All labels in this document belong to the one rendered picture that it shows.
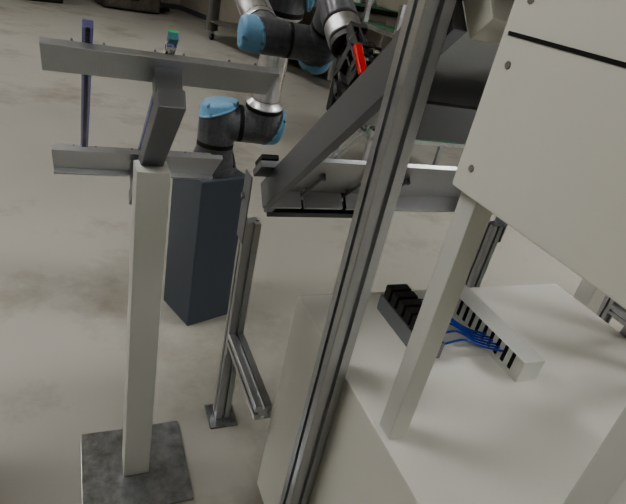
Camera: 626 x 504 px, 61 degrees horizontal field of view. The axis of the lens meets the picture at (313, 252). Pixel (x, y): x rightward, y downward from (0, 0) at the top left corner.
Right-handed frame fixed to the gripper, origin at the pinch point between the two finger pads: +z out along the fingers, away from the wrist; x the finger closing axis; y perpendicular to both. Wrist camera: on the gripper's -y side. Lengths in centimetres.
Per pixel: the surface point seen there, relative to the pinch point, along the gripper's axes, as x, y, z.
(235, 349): -14, -60, 22
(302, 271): 42, -132, -32
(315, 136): -10.1, -1.9, 1.5
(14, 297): -70, -126, -23
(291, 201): -3.0, -32.5, -4.4
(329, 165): -0.9, -14.9, -2.2
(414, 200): 32.1, -32.1, -5.5
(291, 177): -10.1, -15.2, 1.1
